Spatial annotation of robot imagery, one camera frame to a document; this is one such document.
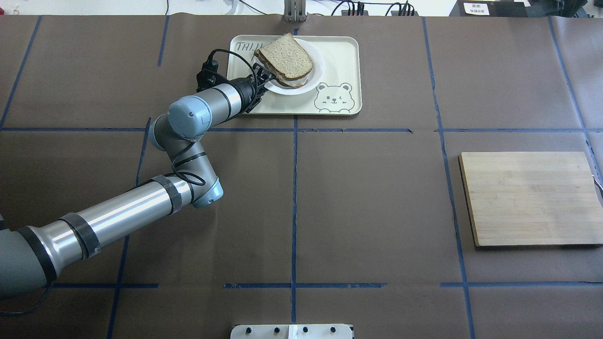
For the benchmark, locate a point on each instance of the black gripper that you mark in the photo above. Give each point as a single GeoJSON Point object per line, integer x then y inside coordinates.
{"type": "Point", "coordinates": [245, 92]}

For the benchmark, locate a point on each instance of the white bread slice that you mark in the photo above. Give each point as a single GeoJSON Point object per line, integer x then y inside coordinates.
{"type": "Point", "coordinates": [285, 55]}

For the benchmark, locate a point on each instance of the white round plate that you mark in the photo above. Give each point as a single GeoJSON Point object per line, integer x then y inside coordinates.
{"type": "Point", "coordinates": [318, 73]}

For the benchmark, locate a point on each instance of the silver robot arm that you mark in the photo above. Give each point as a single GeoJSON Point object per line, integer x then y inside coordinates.
{"type": "Point", "coordinates": [33, 257]}

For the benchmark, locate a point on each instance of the bread with fried egg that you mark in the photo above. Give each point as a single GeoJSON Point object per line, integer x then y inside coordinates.
{"type": "Point", "coordinates": [289, 83]}

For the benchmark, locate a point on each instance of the cream bear tray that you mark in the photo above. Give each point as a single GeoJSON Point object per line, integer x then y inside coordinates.
{"type": "Point", "coordinates": [333, 86]}

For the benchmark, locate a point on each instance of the black box with label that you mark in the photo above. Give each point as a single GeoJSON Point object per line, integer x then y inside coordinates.
{"type": "Point", "coordinates": [490, 8]}

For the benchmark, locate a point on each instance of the white mounting pillar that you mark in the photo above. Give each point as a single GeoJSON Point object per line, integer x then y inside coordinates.
{"type": "Point", "coordinates": [293, 331]}

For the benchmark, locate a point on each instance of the wooden cutting board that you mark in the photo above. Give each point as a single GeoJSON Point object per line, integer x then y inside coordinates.
{"type": "Point", "coordinates": [531, 198]}

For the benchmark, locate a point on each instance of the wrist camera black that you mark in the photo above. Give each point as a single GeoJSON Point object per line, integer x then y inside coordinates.
{"type": "Point", "coordinates": [208, 76]}

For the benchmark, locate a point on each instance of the aluminium frame post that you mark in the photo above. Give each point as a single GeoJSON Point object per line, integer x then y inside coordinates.
{"type": "Point", "coordinates": [295, 11]}

